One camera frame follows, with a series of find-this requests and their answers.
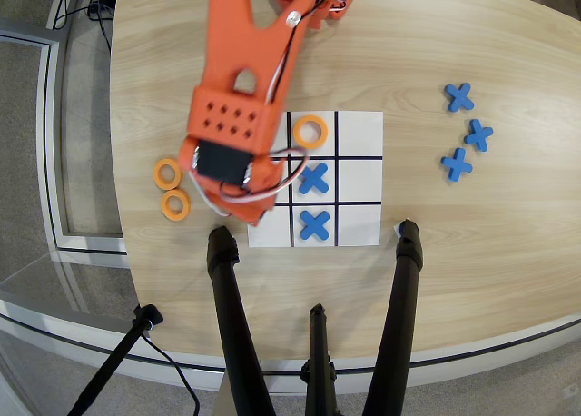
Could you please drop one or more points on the white tic-tac-toe board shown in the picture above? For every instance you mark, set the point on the white tic-tac-toe board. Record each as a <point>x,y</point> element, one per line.
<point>358,180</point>

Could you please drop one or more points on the thin black tripod leg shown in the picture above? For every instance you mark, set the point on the thin black tripod leg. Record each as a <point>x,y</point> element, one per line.
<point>319,343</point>

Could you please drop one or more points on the grey metal floor frame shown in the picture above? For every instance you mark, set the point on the grey metal floor frame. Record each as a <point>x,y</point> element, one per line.
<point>50,161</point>

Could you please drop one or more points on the black clamp stand pole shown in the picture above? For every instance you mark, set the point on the black clamp stand pole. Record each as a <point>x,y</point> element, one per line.
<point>113,361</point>

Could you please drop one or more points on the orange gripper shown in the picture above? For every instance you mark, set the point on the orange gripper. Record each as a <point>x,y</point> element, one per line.
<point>254,212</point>

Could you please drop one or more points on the small white tag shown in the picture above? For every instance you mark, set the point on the small white tag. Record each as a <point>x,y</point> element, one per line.
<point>396,229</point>

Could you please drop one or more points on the blue foam cross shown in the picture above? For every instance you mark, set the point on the blue foam cross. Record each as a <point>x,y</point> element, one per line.
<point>478,135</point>
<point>456,164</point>
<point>314,225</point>
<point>459,97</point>
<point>318,180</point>

